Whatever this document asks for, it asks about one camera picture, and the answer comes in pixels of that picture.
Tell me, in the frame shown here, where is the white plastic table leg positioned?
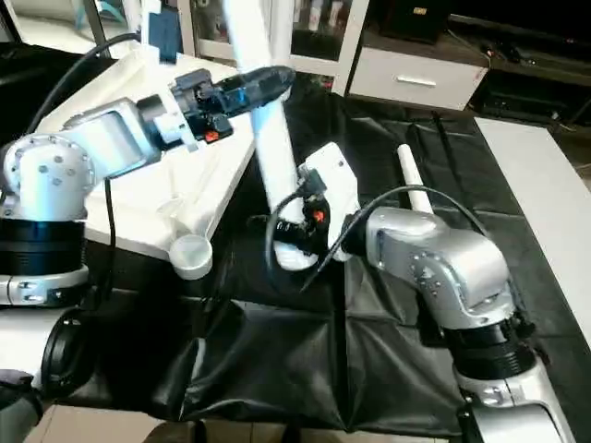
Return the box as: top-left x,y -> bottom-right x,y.
220,0 -> 320,271
397,143 -> 436,216

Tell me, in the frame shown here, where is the white plastic children's table top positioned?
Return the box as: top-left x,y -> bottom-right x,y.
32,42 -> 264,281

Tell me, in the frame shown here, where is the white glass door cabinet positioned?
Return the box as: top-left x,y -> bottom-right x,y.
180,0 -> 372,77

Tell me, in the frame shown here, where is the black plastic work mat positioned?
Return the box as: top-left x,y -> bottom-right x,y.
0,42 -> 591,437

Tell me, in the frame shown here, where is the teal plastic object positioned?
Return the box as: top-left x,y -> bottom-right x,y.
92,0 -> 127,20

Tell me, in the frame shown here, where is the white low drawer unit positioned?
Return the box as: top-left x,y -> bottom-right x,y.
346,46 -> 491,113

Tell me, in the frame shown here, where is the black box with yellow label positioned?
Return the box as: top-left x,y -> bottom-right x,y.
383,0 -> 455,43

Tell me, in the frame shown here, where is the white side table board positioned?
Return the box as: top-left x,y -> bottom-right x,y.
476,118 -> 591,307

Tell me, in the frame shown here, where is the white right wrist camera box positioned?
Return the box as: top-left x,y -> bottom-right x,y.
297,143 -> 362,262

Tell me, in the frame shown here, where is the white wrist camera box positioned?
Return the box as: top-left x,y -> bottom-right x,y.
139,0 -> 200,150
297,143 -> 362,262

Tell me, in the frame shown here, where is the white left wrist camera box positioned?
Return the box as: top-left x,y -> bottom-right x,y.
139,0 -> 200,150

